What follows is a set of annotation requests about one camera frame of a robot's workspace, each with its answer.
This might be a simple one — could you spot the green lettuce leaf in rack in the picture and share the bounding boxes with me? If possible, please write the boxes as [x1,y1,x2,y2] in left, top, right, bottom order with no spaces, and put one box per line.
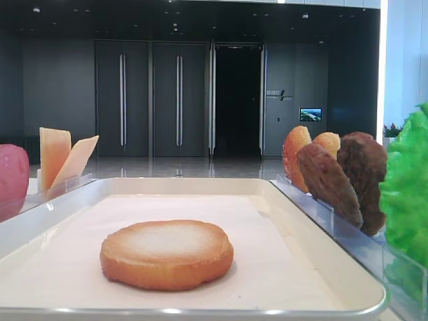
[379,102,427,302]

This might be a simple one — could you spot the cheese slice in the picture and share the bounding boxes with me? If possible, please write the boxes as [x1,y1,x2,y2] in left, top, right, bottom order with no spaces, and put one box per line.
[39,127,72,191]
[51,135,99,188]

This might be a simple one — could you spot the left cheese slice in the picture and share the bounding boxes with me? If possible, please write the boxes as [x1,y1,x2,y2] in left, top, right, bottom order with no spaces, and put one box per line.
[39,127,72,191]

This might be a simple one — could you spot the red tomato slice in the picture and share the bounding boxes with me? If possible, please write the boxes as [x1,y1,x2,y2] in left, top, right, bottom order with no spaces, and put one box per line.
[0,144,29,203]

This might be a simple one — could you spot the dark double doors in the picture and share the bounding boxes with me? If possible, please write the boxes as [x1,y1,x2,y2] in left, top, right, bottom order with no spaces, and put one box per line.
[96,41,261,157]

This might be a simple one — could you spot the wall display screen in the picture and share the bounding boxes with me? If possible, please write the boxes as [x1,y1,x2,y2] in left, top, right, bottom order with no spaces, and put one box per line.
[299,108,322,122]

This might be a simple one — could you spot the potted flowers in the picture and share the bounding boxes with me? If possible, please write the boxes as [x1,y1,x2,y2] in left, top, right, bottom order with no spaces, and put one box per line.
[383,123,403,147]

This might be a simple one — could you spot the clear acrylic rack right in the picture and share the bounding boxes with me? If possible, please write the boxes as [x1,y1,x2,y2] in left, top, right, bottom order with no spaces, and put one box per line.
[272,175,427,320]

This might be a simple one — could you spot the brown meat patty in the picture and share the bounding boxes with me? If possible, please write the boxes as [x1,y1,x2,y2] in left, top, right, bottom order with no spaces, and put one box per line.
[297,143,363,229]
[337,132,387,235]

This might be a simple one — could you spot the clear acrylic rack left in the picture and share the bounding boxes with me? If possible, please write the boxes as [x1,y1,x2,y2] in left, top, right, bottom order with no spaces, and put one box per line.
[1,173,95,222]

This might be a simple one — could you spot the brown meat patty rear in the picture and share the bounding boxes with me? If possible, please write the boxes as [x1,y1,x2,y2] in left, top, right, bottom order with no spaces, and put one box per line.
[337,132,387,235]

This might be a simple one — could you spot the white rectangular tray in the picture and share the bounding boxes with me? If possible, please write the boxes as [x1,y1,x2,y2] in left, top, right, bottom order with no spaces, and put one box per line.
[1,178,389,320]

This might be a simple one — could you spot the right cheese slice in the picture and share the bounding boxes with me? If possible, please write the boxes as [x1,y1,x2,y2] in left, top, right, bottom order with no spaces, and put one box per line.
[51,135,99,188]

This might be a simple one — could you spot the clear acrylic rack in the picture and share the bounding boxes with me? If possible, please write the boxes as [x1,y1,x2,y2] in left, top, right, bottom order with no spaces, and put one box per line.
[272,175,427,320]
[1,173,95,222]

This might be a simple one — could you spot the bread slice on tray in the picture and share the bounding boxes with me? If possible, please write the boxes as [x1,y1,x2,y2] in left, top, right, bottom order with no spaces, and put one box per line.
[100,219,234,291]

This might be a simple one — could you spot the brown meat patty front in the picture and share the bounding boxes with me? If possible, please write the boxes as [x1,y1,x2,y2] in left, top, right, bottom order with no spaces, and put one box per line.
[297,143,363,229]

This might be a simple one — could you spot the orange bread slice far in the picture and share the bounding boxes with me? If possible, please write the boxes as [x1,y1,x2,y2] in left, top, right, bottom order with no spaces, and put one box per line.
[283,126,312,193]

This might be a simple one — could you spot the orange bread slice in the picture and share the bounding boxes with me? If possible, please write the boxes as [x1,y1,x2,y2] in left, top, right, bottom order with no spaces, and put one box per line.
[283,126,312,193]
[312,132,340,159]

